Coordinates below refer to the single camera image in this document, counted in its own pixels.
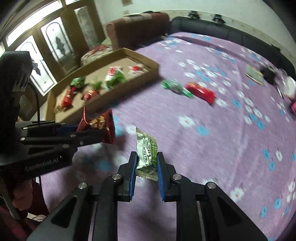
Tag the black pen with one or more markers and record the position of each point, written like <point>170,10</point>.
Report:
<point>280,92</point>

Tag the red cloth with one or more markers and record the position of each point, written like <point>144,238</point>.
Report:
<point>13,227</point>

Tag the white and green snack packet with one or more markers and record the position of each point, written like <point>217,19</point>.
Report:
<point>146,150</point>

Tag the floral cushion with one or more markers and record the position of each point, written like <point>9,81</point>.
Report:
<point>97,52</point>

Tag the paper notice on wall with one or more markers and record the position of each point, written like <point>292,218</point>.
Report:
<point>127,2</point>

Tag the beige biscuit packet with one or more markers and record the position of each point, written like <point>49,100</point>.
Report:
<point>59,107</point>

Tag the person's left hand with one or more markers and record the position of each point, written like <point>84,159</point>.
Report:
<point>23,194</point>

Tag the dark red gold-print snack packet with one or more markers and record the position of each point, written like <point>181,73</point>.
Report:
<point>104,125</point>
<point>90,94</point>

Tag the wooden glass-panel door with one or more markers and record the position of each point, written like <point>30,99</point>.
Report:
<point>53,46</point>

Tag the shallow cardboard box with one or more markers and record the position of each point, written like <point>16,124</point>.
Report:
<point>129,81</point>

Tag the small bright red snack packet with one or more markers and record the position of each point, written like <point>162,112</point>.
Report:
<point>201,92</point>

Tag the red cartoon snack packet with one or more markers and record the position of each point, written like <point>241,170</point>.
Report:
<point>69,97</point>

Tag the black clip device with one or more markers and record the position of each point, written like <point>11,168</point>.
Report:
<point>218,18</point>
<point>194,14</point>

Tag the small green snack packet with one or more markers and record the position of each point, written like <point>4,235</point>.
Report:
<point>77,81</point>

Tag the thin book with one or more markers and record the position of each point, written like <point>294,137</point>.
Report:
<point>254,73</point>

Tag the green twist-wrapped candy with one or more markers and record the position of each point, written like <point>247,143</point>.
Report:
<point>175,87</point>

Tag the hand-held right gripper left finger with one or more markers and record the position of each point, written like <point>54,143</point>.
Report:
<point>133,178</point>

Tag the large green snack packet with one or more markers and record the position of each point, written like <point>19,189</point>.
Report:
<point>115,80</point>

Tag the white packet with red label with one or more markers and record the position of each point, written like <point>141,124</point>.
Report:
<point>136,69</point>
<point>114,69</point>

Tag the brown armchair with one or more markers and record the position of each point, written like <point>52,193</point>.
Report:
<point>138,27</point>

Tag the pink knit-sleeved bottle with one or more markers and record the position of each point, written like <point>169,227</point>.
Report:
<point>293,107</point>

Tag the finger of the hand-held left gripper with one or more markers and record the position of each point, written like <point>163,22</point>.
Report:
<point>67,129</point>
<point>89,137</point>

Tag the clear jelly packet green ends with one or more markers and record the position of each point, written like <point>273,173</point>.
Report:
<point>97,84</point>

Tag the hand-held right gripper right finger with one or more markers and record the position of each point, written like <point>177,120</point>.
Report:
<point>160,179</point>

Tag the white round container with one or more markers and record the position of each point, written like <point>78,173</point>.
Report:
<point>289,85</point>

